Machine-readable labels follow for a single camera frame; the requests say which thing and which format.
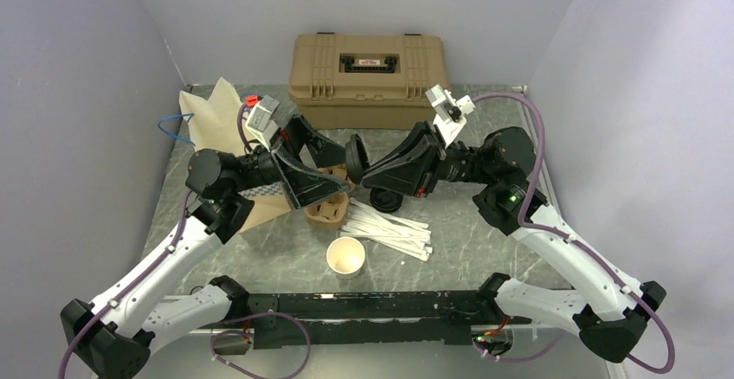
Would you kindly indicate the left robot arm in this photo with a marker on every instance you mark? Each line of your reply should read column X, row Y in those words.
column 120, row 329

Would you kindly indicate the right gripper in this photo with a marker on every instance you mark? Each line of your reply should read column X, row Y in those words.
column 408, row 169

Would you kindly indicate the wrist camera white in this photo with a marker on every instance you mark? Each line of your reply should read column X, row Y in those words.
column 451, row 113
column 260, row 121

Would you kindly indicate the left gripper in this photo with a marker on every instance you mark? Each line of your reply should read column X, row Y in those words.
column 305, row 186

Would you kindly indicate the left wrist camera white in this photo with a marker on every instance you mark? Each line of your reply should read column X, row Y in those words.
column 260, row 121

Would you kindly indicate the paper bag with blue handles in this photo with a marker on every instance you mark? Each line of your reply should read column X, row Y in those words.
column 213, row 123

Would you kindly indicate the aluminium side rail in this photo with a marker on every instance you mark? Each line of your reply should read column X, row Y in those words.
column 550, row 193

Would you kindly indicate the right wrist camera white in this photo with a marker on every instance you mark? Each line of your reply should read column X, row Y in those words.
column 451, row 113

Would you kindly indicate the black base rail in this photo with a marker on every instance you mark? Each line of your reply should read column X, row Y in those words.
column 450, row 317

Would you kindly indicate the white paper cup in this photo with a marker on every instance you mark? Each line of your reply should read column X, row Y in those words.
column 346, row 256

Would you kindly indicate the tan plastic toolbox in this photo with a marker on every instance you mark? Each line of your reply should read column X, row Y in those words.
column 366, row 81

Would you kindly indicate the brown pulp cup carrier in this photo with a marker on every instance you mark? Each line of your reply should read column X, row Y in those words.
column 331, row 213

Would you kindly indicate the pile of wrapped straws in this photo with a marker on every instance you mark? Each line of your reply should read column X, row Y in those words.
column 401, row 234

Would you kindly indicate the black cup lid stack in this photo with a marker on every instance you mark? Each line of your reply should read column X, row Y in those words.
column 385, row 201

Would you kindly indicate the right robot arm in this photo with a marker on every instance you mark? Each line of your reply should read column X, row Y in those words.
column 501, row 165

